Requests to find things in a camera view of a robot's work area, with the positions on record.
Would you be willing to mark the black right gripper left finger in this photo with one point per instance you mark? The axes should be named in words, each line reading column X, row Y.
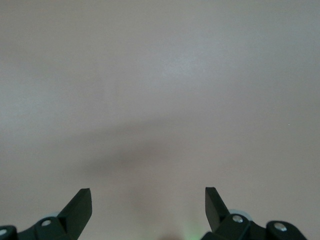
column 72, row 215

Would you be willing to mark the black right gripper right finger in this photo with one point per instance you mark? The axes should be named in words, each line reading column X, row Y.
column 218, row 215

